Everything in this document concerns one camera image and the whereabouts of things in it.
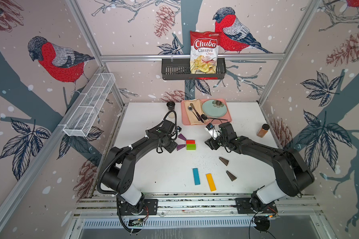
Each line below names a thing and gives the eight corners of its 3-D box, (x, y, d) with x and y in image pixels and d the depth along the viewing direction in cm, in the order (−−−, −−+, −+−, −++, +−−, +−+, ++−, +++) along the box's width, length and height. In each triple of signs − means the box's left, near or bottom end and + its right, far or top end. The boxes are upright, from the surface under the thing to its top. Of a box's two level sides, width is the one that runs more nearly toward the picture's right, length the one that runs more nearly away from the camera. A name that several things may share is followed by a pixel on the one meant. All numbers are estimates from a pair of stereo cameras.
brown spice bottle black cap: (258, 137, 102) (264, 129, 94) (256, 132, 105) (261, 123, 97) (264, 137, 102) (271, 129, 94) (262, 132, 105) (268, 123, 97)
